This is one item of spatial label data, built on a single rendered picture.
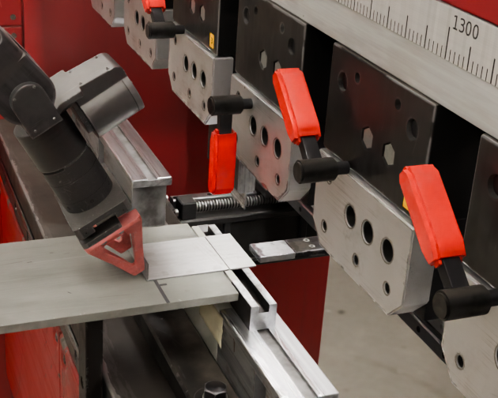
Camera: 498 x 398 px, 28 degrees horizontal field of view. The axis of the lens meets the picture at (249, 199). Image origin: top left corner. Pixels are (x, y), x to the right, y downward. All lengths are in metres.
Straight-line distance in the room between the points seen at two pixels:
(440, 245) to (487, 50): 0.12
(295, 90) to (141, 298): 0.38
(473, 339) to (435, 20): 0.20
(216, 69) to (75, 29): 0.92
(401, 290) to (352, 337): 2.24
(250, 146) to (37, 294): 0.30
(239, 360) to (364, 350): 1.83
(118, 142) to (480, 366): 1.02
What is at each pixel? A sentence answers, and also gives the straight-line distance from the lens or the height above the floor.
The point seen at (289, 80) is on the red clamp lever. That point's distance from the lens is 0.76.
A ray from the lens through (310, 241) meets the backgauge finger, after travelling 1.19.
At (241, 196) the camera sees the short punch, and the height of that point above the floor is 1.09.
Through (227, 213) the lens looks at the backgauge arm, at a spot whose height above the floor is 0.84.
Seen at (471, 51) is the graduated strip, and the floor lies 1.38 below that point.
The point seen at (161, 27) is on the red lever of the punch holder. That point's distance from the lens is 1.08.
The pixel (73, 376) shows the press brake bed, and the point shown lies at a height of 0.76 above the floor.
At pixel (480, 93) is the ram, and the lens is 0.60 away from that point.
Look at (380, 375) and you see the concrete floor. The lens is 2.79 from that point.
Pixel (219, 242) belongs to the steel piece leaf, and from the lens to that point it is 1.18.
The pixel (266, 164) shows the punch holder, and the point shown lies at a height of 1.20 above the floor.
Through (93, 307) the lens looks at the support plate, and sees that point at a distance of 1.05.
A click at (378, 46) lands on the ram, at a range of 0.70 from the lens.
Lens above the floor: 1.53
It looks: 24 degrees down
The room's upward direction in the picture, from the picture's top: 4 degrees clockwise
